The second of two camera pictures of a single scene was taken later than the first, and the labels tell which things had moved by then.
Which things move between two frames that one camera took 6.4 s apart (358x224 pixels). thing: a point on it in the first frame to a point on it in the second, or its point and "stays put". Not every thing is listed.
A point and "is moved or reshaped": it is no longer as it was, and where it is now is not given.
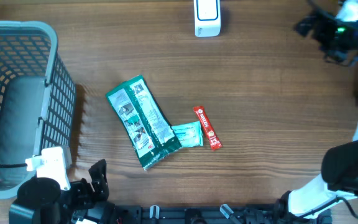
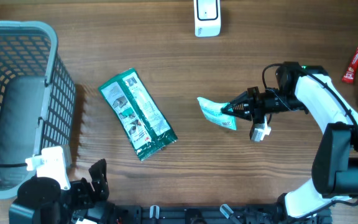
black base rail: x=207 y=214 stays put
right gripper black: x=323 y=33 to x=245 y=112
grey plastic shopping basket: x=28 y=101 stays put
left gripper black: x=88 y=199 stays put
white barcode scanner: x=207 y=18 stays put
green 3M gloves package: x=151 y=135 is moved or reshaped
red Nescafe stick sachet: x=215 y=141 to x=349 y=74
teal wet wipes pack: x=189 y=135 to x=212 y=112
